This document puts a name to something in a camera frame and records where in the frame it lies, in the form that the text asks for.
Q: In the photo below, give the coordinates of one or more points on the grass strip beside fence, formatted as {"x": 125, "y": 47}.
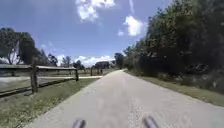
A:
{"x": 30, "y": 103}

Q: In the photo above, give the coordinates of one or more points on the wooden rail fence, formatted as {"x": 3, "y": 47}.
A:
{"x": 34, "y": 78}

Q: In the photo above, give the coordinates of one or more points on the row of dense trees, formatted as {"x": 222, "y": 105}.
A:
{"x": 186, "y": 40}

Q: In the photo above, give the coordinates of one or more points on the robot's own part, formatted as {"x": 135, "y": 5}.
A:
{"x": 150, "y": 122}
{"x": 79, "y": 123}

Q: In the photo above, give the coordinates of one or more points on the large dark green tree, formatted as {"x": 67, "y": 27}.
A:
{"x": 16, "y": 46}

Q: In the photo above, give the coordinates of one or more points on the grey paved path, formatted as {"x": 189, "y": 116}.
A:
{"x": 123, "y": 96}

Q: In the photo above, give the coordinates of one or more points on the distant trees behind fence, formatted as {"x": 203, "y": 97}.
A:
{"x": 80, "y": 62}

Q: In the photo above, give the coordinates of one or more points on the grass verge under trees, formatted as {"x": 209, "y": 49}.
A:
{"x": 186, "y": 88}

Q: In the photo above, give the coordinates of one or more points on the pale road behind fence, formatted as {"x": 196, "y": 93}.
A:
{"x": 50, "y": 78}

